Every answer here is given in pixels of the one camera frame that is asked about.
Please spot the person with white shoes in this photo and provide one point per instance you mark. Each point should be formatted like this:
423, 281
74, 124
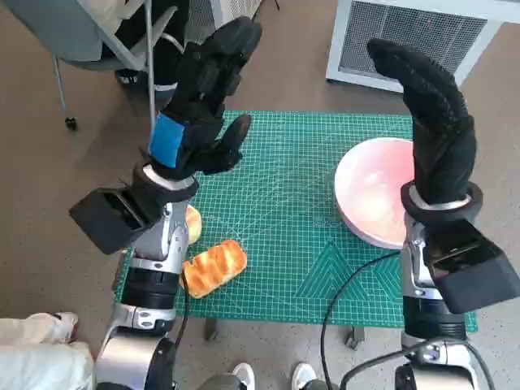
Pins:
245, 375

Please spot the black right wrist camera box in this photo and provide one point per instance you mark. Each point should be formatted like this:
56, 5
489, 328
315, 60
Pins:
467, 268

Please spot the grey chair with metal frame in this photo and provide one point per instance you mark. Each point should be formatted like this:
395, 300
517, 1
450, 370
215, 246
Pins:
61, 32

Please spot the green cutting mat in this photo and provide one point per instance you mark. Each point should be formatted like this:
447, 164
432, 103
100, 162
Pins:
284, 203

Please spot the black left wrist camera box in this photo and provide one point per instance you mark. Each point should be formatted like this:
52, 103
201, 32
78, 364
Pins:
105, 223

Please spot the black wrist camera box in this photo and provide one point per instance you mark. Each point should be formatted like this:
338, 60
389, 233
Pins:
467, 268
105, 223

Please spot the small white grille cabinet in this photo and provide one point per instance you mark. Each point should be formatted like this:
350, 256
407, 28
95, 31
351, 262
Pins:
227, 8

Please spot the person in light clothing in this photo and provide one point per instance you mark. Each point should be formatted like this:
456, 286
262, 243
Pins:
32, 357

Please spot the large white grille cabinet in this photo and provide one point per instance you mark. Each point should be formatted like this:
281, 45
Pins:
455, 24

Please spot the seated person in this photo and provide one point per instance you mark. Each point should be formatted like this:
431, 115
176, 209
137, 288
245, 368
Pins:
162, 69

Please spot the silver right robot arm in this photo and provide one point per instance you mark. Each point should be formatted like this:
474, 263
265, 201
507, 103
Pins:
422, 317

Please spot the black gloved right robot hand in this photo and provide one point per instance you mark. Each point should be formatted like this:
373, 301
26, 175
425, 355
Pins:
443, 142

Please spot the round toy bread bun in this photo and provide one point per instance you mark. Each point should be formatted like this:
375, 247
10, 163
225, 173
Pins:
194, 225

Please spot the metal table leg caster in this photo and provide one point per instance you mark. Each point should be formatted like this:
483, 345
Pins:
211, 330
355, 338

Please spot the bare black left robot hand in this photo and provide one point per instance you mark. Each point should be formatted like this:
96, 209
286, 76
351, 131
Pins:
203, 81

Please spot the pink bowl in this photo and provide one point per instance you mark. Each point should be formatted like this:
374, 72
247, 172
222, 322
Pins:
365, 195

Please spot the long toy bread loaf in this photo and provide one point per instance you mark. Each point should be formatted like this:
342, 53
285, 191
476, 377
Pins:
215, 264

